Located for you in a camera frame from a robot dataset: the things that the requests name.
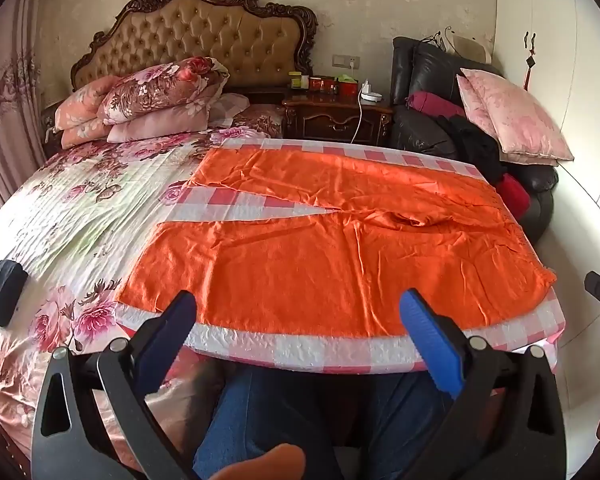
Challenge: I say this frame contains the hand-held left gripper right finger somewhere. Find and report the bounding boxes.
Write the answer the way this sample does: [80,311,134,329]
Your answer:
[399,288,567,480]

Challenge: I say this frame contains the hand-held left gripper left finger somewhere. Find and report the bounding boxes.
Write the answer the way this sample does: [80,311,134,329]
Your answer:
[31,290,216,480]

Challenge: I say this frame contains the orange towel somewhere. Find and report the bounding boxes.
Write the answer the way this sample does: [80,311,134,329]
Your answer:
[114,149,556,338]

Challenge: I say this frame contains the person's left hand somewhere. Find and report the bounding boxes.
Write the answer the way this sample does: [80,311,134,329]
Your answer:
[214,444,307,480]

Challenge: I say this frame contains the pink white checkered cloth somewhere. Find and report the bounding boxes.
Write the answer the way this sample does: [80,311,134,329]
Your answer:
[114,137,566,373]

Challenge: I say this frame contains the person's blue jeans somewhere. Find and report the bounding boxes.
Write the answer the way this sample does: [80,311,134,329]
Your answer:
[192,362,453,480]

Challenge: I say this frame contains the red cloth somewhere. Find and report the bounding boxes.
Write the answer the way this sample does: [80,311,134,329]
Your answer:
[495,172,531,221]

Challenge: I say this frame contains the floral bed sheet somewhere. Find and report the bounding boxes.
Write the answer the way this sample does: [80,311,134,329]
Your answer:
[0,127,286,471]

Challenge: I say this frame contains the dark rolled cloth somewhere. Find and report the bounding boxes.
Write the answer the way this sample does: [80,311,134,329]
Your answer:
[0,260,28,327]

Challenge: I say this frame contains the large pink cushion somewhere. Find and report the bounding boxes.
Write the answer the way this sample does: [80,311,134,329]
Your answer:
[456,67,575,166]

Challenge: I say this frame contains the black clothes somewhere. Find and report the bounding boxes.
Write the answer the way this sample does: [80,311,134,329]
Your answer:
[437,115,507,182]

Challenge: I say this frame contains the plain pink pillow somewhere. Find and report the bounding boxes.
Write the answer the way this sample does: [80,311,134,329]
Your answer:
[106,107,211,143]

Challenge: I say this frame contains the white wardrobe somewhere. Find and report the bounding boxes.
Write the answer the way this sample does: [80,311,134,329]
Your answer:
[495,0,600,201]

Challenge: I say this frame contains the black leather sofa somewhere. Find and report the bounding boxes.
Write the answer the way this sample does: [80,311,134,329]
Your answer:
[389,36,556,238]

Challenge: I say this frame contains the pink floral pillow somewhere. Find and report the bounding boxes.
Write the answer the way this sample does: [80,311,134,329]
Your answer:
[60,124,116,150]
[55,77,123,131]

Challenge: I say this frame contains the pale checkered pillow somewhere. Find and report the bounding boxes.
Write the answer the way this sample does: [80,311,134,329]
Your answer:
[209,92,251,128]

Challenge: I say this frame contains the red floral pillow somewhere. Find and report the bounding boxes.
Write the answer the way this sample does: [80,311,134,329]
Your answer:
[234,104,286,137]

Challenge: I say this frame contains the maroon cloth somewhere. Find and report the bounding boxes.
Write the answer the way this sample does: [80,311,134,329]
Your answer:
[407,91,466,120]

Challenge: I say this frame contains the red knot ornament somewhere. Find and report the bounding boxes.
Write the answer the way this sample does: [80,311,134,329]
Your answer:
[524,32,538,92]

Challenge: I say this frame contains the dark wooden nightstand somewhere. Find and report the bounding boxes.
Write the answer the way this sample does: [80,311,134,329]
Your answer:
[281,94,395,146]

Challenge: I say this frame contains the folded floral quilt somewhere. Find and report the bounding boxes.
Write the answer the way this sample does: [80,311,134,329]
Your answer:
[97,56,231,126]

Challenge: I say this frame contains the pink curtain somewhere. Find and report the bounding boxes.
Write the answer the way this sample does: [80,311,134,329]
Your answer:
[0,0,48,216]

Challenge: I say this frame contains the tufted carved wooden headboard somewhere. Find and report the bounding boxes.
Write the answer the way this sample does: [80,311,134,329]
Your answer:
[70,0,318,93]

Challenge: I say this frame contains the white cable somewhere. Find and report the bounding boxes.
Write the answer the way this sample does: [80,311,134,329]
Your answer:
[351,62,370,143]

